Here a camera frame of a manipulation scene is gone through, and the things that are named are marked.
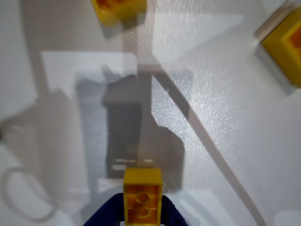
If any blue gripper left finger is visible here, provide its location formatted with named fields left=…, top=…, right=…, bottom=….
left=83, top=192, right=125, bottom=226

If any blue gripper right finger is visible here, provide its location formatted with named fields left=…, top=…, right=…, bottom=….
left=161, top=195, right=189, bottom=226

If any yellow lego brick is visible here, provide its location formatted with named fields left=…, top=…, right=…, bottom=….
left=91, top=0, right=148, bottom=26
left=261, top=6, right=301, bottom=89
left=123, top=168, right=164, bottom=226

